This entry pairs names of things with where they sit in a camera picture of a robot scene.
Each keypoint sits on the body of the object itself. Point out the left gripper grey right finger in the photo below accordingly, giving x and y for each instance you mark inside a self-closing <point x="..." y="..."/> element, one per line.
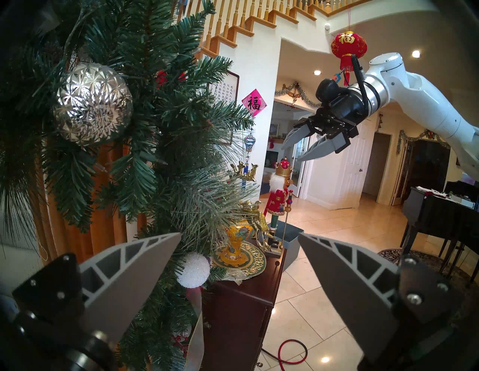
<point x="359" y="299"/>

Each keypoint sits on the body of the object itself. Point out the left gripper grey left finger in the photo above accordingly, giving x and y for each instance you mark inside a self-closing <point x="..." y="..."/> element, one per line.
<point x="123" y="284"/>

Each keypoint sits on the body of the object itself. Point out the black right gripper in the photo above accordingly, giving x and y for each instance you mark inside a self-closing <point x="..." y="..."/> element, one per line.
<point x="342" y="114"/>

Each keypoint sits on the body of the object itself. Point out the gold glitter reindeer ornament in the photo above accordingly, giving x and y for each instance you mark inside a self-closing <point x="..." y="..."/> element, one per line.
<point x="258" y="220"/>

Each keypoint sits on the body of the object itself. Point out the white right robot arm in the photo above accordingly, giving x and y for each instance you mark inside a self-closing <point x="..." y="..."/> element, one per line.
<point x="423" y="97"/>

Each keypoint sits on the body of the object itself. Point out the white glitter ball ornament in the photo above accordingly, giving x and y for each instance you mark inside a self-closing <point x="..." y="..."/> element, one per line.
<point x="193" y="269"/>

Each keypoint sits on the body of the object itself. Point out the silver faceted ball ornament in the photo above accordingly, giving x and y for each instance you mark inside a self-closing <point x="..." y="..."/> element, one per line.
<point x="93" y="104"/>

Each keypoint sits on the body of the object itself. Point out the black fireplace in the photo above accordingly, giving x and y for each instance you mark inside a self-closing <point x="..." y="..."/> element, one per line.
<point x="271" y="159"/>

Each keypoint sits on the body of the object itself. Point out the tinsel doorway garland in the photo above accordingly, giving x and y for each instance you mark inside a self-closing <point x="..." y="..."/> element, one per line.
<point x="299" y="93"/>
<point x="429" y="134"/>

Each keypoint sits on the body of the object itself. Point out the white panel door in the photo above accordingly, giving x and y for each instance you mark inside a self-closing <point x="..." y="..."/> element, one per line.
<point x="357" y="172"/>

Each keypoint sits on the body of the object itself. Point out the dark patterned floor rug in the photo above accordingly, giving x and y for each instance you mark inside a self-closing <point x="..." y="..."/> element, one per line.
<point x="393" y="256"/>

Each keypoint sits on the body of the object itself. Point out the blue vase charm with tassel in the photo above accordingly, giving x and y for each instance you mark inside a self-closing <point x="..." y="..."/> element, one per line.
<point x="249" y="143"/>

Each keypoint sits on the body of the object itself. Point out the tall red nutcracker figurine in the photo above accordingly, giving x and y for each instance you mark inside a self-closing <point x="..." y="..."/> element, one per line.
<point x="278" y="198"/>

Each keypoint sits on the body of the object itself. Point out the brown wooden door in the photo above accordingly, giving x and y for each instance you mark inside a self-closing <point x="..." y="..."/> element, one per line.
<point x="376" y="164"/>

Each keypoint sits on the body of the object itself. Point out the red diamond fu sign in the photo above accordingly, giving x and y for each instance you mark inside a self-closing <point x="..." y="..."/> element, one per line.
<point x="254" y="103"/>

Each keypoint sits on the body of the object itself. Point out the grey square bin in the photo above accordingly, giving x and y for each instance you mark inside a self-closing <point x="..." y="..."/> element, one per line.
<point x="293" y="243"/>

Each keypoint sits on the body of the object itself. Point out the sheer white ribbon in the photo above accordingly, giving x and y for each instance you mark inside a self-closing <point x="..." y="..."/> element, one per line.
<point x="194" y="347"/>

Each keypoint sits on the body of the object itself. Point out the framed calligraphy scroll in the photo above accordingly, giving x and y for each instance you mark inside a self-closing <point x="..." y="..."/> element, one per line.
<point x="226" y="89"/>

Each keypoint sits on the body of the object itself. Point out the red paper lantern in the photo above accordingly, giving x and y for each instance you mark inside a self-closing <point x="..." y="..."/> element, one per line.
<point x="348" y="45"/>

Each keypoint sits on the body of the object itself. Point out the ornate decorative plate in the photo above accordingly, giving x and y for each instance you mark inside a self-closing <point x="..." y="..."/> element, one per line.
<point x="247" y="268"/>

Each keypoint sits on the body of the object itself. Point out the black piano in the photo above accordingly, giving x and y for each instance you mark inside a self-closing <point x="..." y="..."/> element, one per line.
<point x="441" y="217"/>

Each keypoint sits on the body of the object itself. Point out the yellow porcelain lidded jar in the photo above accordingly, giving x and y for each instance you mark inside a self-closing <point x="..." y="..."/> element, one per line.
<point x="235" y="239"/>

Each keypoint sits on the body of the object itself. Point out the dark wooden cabinet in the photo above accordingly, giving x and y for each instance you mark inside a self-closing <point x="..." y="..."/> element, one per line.
<point x="239" y="321"/>

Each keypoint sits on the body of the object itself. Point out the green pine garland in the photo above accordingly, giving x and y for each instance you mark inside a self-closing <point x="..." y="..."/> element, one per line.
<point x="168" y="112"/>

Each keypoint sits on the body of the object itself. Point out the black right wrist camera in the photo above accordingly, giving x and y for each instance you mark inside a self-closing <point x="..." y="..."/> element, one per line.
<point x="329" y="91"/>

